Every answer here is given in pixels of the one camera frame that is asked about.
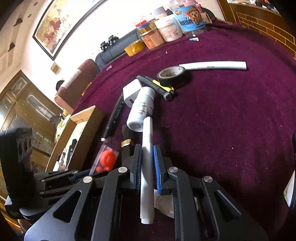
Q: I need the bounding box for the white power adapter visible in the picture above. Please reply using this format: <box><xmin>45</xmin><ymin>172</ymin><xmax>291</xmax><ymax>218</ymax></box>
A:
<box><xmin>122</xmin><ymin>79</ymin><xmax>144</xmax><ymax>108</ymax></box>

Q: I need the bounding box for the framed painting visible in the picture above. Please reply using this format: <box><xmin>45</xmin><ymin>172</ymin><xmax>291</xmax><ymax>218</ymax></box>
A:
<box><xmin>32</xmin><ymin>0</ymin><xmax>107</xmax><ymax>61</ymax></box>

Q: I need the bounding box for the shallow cardboard box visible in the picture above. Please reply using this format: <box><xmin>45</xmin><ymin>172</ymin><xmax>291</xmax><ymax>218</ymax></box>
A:
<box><xmin>45</xmin><ymin>105</ymin><xmax>104</xmax><ymax>172</ymax></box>

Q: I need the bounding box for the black marker grey cap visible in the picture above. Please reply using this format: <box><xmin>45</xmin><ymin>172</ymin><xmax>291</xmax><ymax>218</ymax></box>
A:
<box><xmin>136</xmin><ymin>75</ymin><xmax>177</xmax><ymax>101</ymax></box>

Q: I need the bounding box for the white paper scrap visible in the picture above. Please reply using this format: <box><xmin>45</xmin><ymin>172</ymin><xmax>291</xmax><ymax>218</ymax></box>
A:
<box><xmin>154</xmin><ymin>189</ymin><xmax>175</xmax><ymax>219</ymax></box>

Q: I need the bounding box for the floral cloth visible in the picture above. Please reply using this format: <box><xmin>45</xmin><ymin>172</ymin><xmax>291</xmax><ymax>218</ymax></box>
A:
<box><xmin>54</xmin><ymin>113</ymin><xmax>71</xmax><ymax>142</ymax></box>

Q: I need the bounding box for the black leather sofa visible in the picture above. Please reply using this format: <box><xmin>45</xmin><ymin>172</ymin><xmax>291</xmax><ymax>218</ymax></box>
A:
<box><xmin>95</xmin><ymin>30</ymin><xmax>142</xmax><ymax>71</ymax></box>

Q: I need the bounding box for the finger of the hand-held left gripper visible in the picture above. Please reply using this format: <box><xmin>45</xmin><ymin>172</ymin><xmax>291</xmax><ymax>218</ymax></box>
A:
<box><xmin>39</xmin><ymin>181</ymin><xmax>80</xmax><ymax>198</ymax></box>
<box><xmin>42</xmin><ymin>169</ymin><xmax>92</xmax><ymax>184</ymax></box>

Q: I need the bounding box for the orange item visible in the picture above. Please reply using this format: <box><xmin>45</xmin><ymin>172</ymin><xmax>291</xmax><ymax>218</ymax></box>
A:
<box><xmin>89</xmin><ymin>144</ymin><xmax>121</xmax><ymax>173</ymax></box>

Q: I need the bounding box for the dark marker gold band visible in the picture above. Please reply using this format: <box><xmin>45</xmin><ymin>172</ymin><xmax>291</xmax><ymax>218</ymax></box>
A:
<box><xmin>121</xmin><ymin>124</ymin><xmax>137</xmax><ymax>163</ymax></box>

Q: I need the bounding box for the wooden brick-pattern cabinet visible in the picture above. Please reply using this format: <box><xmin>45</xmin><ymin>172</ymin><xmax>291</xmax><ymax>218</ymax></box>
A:
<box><xmin>217</xmin><ymin>0</ymin><xmax>296</xmax><ymax>59</ymax></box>

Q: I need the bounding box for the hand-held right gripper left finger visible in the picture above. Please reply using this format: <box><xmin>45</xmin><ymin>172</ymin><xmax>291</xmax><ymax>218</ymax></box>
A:
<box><xmin>24</xmin><ymin>144</ymin><xmax>142</xmax><ymax>241</ymax></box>

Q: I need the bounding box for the white plastic tub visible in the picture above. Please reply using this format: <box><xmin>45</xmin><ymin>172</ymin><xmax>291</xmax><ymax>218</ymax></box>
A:
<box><xmin>154</xmin><ymin>15</ymin><xmax>183</xmax><ymax>43</ymax></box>

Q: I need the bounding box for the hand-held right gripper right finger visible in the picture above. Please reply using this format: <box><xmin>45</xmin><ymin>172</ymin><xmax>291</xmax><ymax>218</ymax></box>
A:
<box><xmin>153</xmin><ymin>144</ymin><xmax>269</xmax><ymax>241</ymax></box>

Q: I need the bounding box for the white bottle green label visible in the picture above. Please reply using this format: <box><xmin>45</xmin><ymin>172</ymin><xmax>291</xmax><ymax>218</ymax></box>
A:
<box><xmin>126</xmin><ymin>87</ymin><xmax>156</xmax><ymax>133</ymax></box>

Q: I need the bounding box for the clear jar brown label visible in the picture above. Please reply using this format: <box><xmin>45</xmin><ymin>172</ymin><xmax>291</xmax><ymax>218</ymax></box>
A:
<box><xmin>138</xmin><ymin>17</ymin><xmax>166</xmax><ymax>50</ymax></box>

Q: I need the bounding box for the white marker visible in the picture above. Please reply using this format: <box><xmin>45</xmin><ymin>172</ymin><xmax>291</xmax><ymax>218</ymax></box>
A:
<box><xmin>140</xmin><ymin>116</ymin><xmax>155</xmax><ymax>225</ymax></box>

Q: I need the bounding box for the white plastic pipe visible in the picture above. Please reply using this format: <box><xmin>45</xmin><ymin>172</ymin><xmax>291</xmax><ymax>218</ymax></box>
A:
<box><xmin>179</xmin><ymin>61</ymin><xmax>247</xmax><ymax>72</ymax></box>

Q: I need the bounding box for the wooden glass-door cabinet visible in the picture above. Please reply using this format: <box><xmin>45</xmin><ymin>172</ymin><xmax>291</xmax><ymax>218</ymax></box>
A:
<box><xmin>0</xmin><ymin>71</ymin><xmax>64</xmax><ymax>167</ymax></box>

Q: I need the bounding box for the purple tablecloth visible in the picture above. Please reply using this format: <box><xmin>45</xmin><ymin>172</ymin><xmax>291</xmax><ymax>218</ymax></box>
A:
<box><xmin>69</xmin><ymin>18</ymin><xmax>296</xmax><ymax>241</ymax></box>

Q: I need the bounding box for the clear jar blue label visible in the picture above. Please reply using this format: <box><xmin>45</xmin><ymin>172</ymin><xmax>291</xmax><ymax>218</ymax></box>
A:
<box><xmin>169</xmin><ymin>0</ymin><xmax>208</xmax><ymax>37</ymax></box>

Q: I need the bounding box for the long black marker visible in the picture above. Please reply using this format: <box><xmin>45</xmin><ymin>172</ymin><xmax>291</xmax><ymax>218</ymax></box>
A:
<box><xmin>101</xmin><ymin>93</ymin><xmax>125</xmax><ymax>142</ymax></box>

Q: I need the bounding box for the yellow tape roll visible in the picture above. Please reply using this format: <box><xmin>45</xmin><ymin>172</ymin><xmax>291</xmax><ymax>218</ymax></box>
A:
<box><xmin>124</xmin><ymin>39</ymin><xmax>146</xmax><ymax>57</ymax></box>

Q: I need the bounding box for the brown armchair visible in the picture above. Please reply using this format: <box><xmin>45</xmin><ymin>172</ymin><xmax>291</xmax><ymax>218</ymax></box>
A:
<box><xmin>55</xmin><ymin>59</ymin><xmax>97</xmax><ymax>110</ymax></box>

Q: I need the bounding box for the black tape roll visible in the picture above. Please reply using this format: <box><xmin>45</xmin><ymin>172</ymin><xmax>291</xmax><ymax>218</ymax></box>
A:
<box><xmin>157</xmin><ymin>66</ymin><xmax>191</xmax><ymax>88</ymax></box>

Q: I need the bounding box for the grey lidded container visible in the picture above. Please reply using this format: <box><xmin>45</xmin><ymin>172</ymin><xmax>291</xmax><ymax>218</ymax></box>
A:
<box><xmin>154</xmin><ymin>6</ymin><xmax>168</xmax><ymax>20</ymax></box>

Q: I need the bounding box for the small wall plaque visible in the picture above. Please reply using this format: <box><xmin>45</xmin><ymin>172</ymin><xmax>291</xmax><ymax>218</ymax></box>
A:
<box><xmin>51</xmin><ymin>61</ymin><xmax>62</xmax><ymax>75</ymax></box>

